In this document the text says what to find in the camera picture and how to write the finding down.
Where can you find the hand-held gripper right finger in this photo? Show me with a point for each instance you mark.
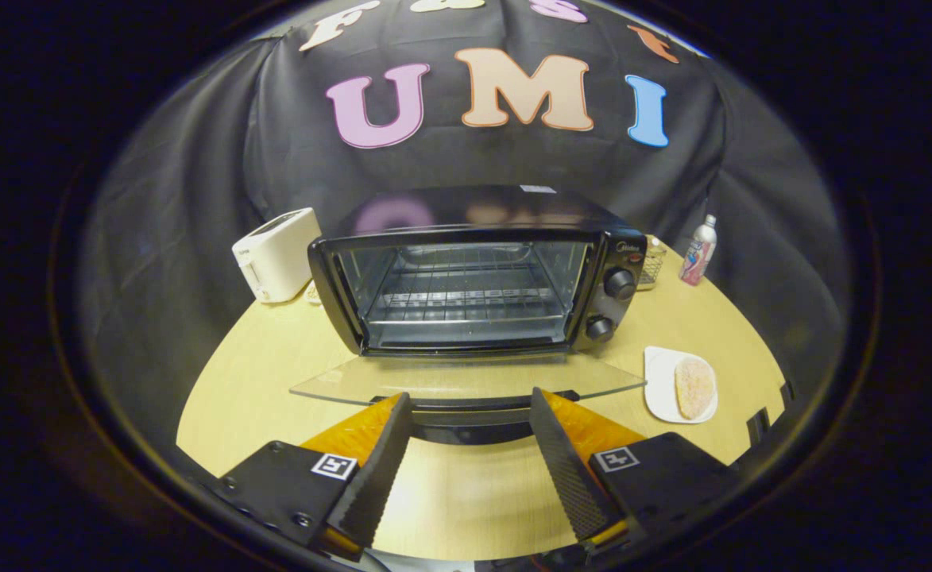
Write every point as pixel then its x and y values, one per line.
pixel 565 469

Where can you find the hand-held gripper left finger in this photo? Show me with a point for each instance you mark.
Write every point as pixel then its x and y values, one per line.
pixel 378 477

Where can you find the breaded food patty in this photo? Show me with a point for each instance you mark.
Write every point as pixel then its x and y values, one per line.
pixel 694 388

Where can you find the black toaster oven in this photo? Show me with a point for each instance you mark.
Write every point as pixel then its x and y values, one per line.
pixel 473 278

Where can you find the white slot toaster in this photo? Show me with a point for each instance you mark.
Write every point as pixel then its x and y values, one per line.
pixel 279 254

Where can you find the white square plate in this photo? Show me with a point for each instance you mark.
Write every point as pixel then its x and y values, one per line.
pixel 660 389

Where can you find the white pink spray can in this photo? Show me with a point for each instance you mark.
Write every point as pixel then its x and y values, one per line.
pixel 698 253

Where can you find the black backdrop cloth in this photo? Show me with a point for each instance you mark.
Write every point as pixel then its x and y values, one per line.
pixel 466 159

